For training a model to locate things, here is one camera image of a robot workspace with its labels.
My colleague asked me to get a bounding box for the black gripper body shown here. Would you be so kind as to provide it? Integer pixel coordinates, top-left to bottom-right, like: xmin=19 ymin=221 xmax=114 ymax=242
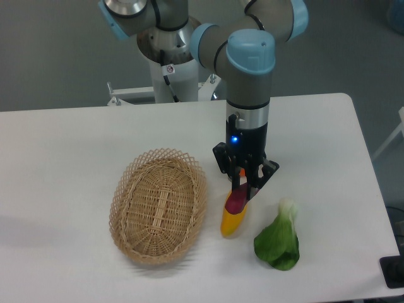
xmin=213 ymin=114 xmax=279 ymax=183

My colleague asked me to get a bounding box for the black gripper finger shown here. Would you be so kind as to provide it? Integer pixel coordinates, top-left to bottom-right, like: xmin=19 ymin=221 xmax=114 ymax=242
xmin=245 ymin=176 xmax=266 ymax=204
xmin=230 ymin=163 xmax=242 ymax=191

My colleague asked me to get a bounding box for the purple sweet potato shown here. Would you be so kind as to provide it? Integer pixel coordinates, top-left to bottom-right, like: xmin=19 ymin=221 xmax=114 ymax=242
xmin=225 ymin=183 xmax=247 ymax=215

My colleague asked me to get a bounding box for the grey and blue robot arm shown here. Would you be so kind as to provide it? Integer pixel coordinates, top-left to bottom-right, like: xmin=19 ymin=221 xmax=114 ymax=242
xmin=98 ymin=1 xmax=309 ymax=213

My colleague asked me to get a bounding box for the woven wicker basket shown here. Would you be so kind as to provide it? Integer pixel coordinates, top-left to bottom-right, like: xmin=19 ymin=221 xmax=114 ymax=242
xmin=109 ymin=148 xmax=208 ymax=265

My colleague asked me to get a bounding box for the yellow mango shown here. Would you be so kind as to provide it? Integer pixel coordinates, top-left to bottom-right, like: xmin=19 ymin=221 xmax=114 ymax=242
xmin=220 ymin=191 xmax=247 ymax=238

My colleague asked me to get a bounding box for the green bok choy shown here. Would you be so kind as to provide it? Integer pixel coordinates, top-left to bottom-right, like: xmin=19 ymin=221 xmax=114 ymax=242
xmin=254 ymin=198 xmax=300 ymax=271

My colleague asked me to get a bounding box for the black device at table edge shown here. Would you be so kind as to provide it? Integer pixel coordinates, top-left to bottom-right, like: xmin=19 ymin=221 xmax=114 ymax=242
xmin=379 ymin=256 xmax=403 ymax=289

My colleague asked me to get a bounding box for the blue object top right corner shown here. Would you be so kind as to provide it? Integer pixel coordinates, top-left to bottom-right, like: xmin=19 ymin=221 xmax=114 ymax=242
xmin=386 ymin=0 xmax=404 ymax=35

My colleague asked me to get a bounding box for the black cable on pedestal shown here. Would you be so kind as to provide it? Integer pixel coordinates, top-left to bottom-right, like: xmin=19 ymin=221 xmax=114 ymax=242
xmin=158 ymin=49 xmax=181 ymax=104

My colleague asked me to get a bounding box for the white frame at right edge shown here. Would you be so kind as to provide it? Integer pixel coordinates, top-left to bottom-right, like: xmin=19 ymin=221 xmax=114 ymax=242
xmin=371 ymin=107 xmax=403 ymax=162

